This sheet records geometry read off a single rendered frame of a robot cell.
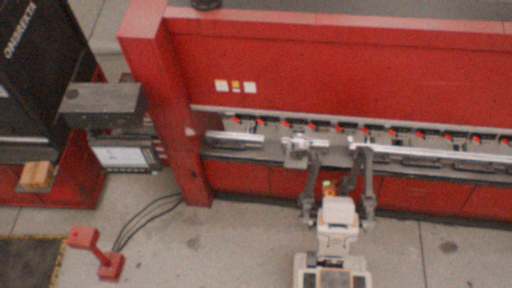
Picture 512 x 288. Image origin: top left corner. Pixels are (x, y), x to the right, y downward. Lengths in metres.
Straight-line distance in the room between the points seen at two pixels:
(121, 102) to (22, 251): 2.48
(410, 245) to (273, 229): 1.28
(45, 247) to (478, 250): 4.08
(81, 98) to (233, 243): 2.11
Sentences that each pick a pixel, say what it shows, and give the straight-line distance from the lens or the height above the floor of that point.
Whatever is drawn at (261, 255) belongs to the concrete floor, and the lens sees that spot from 4.56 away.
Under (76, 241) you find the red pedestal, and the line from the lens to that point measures 4.11.
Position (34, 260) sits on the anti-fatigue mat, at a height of 0.01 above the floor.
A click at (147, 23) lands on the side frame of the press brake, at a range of 3.10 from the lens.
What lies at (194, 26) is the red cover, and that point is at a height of 2.23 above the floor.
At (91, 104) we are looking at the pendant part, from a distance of 3.24.
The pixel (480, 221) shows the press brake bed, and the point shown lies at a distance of 4.94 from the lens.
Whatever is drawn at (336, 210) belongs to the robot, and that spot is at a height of 1.36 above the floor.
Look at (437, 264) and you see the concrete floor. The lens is 4.70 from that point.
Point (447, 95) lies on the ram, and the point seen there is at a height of 1.72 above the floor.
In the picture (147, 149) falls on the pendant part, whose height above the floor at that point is 1.55.
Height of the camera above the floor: 4.25
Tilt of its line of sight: 55 degrees down
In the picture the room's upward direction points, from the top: 7 degrees counter-clockwise
